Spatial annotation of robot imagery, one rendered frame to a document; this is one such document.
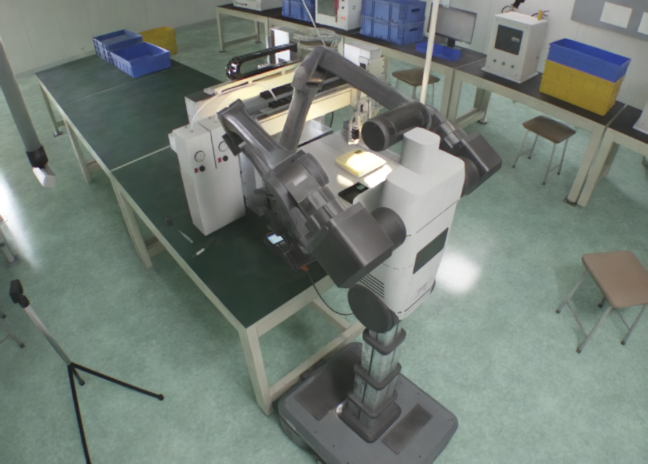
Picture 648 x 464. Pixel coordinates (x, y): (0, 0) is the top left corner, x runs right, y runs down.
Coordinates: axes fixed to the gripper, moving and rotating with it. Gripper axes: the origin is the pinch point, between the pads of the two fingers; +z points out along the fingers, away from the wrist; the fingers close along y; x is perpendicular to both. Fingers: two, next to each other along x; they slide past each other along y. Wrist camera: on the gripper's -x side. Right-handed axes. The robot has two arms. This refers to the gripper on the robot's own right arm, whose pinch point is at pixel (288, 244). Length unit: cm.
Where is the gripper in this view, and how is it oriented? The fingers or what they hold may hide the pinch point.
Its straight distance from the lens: 152.5
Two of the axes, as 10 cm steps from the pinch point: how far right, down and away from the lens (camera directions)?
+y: -8.0, 3.8, -4.7
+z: 1.6, 8.8, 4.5
